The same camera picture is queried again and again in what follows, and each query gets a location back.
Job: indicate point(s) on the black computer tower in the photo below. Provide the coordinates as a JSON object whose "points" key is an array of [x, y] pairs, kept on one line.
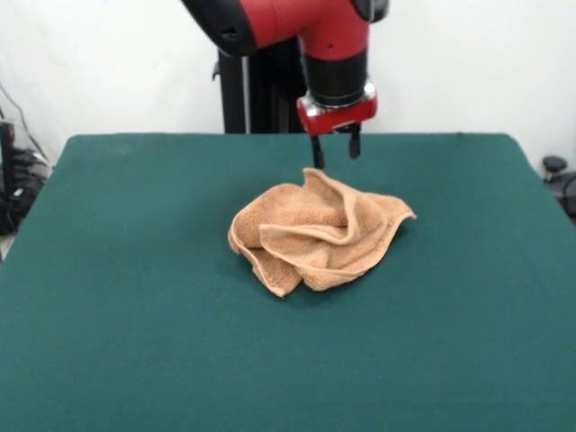
{"points": [[6, 153]]}

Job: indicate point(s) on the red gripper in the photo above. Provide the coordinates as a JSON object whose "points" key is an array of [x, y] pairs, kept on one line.
{"points": [[337, 118]]}

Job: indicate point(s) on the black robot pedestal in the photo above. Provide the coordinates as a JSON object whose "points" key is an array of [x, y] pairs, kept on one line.
{"points": [[270, 99]]}

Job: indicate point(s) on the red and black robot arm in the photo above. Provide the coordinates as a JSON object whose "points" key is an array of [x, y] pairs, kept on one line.
{"points": [[328, 27]]}

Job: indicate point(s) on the tan terry towel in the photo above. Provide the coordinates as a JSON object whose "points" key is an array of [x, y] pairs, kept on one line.
{"points": [[292, 211]]}

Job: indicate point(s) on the grey office chair base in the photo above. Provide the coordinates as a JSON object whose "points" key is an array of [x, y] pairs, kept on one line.
{"points": [[554, 164]]}

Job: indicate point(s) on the dark green table cloth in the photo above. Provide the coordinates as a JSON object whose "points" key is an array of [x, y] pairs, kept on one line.
{"points": [[135, 315]]}

